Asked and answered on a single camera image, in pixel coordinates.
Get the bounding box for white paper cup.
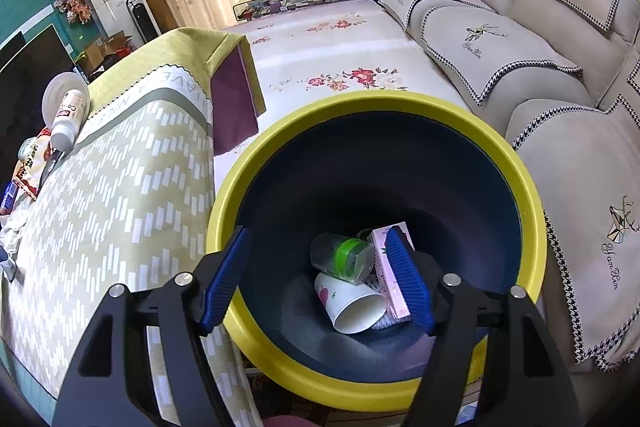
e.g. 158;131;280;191
314;272;388;334

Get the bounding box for white paper plate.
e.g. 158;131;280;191
41;73;91;118

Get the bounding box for beige sofa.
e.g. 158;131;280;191
367;0;640;373

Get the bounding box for open cardboard box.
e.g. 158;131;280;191
75;32;133;72

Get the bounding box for white bottle with red label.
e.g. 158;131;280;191
50;89;91;150

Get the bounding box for red snack packet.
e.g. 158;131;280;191
11;129;66;202

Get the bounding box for hanging flower decoration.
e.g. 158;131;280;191
54;0;95;25

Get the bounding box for pink strawberry milk carton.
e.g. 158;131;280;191
367;222;418;322

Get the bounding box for tower fan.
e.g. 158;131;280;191
125;0;163;45

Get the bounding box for green white bag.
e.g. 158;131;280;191
17;136;51;162

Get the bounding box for glass low table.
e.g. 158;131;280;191
232;0;373;22

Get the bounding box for floral white bed sheet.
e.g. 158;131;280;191
220;0;476;148

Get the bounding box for large black television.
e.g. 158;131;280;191
0;24;83;172

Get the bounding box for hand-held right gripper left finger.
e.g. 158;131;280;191
52;227;253;427

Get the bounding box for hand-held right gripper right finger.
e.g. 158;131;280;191
382;227;583;427

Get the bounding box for white foam net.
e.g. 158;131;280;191
370;312;401;330

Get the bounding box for white tissue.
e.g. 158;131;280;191
0;212;31;253

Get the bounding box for yellow rimmed dark bin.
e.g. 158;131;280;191
206;91;547;405

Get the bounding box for clear cup with green band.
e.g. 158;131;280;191
310;233;376;283

